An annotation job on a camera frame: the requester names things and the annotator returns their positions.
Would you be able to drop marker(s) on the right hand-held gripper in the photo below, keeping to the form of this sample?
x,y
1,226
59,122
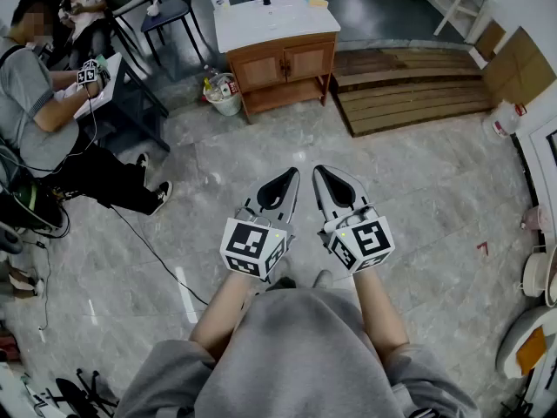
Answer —
x,y
367,240

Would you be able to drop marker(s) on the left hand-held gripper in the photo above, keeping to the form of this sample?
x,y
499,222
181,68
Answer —
x,y
248,244

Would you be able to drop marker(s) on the person's right forearm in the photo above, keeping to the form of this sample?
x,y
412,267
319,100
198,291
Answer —
x,y
378,316

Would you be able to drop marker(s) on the person's left forearm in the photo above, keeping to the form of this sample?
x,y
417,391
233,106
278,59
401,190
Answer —
x,y
222,316

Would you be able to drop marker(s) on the wooden vanity cabinet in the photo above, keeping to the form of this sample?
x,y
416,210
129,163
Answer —
x,y
283,96

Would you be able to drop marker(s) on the person's right shoe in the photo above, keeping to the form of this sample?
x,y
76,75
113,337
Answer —
x,y
323,279

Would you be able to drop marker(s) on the person's shoe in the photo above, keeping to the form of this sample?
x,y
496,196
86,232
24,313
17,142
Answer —
x,y
26,283
323,279

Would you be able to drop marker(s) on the person's black trousers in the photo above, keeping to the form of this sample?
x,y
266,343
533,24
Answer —
x,y
282,284

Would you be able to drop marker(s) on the white waste bin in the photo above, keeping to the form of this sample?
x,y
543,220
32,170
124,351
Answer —
x,y
228,105

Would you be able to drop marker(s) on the red white packet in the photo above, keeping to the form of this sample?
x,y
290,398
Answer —
x,y
233,87

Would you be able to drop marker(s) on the wooden slatted platform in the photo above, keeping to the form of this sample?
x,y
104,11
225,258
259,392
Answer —
x,y
413,98

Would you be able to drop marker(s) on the clear plastic bottle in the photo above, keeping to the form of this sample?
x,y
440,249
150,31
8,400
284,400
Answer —
x,y
211,73

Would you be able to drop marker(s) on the white sink basin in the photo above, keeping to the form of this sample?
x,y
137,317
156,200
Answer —
x,y
278,24

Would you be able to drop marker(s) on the person's grey sweatshirt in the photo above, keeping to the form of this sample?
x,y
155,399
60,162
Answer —
x,y
304,355

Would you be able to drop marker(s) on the clear red-capped plastic jug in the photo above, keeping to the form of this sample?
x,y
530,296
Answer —
x,y
505,120

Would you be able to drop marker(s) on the yellow sponge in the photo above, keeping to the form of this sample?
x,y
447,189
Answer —
x,y
318,4

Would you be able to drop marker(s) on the pink container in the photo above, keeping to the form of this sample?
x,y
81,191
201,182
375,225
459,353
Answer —
x,y
537,219

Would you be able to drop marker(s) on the dark blue chair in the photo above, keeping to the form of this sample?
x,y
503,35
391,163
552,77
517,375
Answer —
x,y
174,11

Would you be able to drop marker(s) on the small cardboard sheet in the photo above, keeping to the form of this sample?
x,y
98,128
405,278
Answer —
x,y
491,39

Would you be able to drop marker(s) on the large cardboard sheet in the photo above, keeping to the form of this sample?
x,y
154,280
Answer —
x,y
518,68

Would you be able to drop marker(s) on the grey white seat cushion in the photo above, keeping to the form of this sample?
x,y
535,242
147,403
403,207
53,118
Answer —
x,y
513,333

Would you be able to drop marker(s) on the small white bag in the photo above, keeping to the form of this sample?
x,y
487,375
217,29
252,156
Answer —
x,y
153,7

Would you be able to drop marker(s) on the orange packet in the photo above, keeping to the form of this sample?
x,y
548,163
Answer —
x,y
531,351

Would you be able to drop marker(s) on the black green equipment pack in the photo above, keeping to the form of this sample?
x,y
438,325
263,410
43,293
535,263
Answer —
x,y
26,207

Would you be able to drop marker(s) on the white printed board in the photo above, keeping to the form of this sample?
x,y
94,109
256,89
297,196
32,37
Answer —
x,y
17,394

